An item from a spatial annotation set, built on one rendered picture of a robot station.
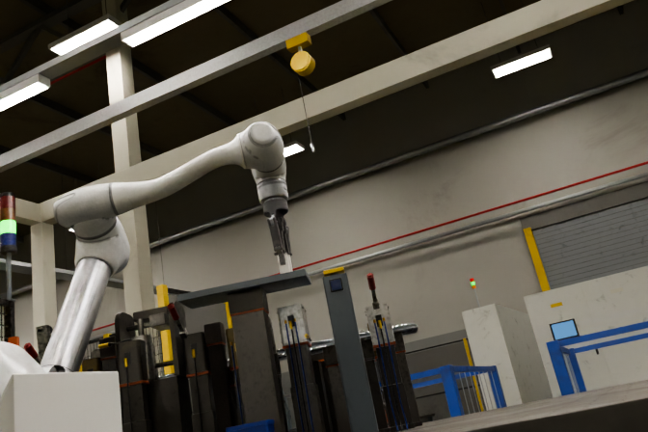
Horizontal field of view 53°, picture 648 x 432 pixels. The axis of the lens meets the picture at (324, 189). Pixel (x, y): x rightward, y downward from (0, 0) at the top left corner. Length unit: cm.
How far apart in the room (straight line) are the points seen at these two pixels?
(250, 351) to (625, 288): 815
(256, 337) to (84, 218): 62
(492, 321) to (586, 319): 126
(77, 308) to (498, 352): 820
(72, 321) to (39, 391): 49
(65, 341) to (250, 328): 49
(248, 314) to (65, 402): 57
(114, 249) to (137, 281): 784
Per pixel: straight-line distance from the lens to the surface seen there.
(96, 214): 203
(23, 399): 147
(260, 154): 180
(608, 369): 962
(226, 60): 481
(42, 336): 229
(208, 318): 557
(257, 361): 184
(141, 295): 985
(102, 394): 160
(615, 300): 966
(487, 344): 977
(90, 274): 204
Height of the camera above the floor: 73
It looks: 20 degrees up
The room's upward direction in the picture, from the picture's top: 11 degrees counter-clockwise
